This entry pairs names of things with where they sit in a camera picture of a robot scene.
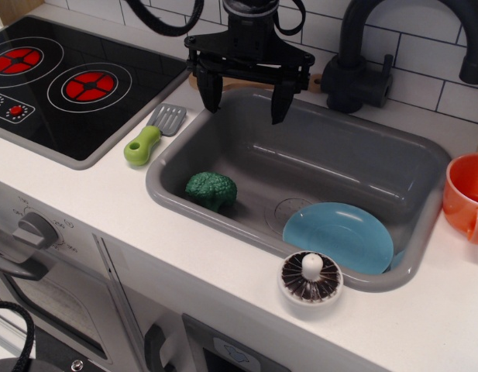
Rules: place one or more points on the grey plastic sink basin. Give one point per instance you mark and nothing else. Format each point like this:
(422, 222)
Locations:
(315, 155)

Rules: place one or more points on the green handled grey spatula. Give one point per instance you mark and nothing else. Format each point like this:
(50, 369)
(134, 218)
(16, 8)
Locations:
(166, 120)

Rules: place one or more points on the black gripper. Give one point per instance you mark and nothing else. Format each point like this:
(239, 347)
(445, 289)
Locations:
(250, 49)

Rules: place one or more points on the grey oven door handle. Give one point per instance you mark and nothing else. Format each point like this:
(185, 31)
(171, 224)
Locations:
(17, 260)

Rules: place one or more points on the green toy broccoli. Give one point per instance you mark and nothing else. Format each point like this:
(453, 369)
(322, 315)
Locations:
(212, 190)

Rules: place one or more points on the black toy stove top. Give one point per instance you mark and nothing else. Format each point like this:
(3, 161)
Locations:
(70, 96)

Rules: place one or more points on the black toy faucet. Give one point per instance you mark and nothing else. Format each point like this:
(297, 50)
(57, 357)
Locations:
(348, 82)

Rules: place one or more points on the white brown toy mushroom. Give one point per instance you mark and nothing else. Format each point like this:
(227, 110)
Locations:
(309, 280)

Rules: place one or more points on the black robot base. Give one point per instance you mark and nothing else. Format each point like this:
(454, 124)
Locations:
(24, 346)

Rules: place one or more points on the black cabinet handle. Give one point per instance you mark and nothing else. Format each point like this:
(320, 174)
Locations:
(154, 340)

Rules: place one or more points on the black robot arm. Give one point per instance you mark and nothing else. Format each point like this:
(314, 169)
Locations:
(250, 5)

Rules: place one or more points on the blue plastic plate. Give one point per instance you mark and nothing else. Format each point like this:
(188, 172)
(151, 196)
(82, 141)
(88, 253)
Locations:
(352, 237)

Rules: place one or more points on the wooden spoon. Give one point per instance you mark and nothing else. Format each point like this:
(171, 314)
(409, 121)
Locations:
(229, 83)

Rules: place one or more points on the grey oven knob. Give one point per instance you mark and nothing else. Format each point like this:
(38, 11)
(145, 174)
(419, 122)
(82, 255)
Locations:
(33, 230)

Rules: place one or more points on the orange plastic cup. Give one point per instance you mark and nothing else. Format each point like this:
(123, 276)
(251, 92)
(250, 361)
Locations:
(460, 198)

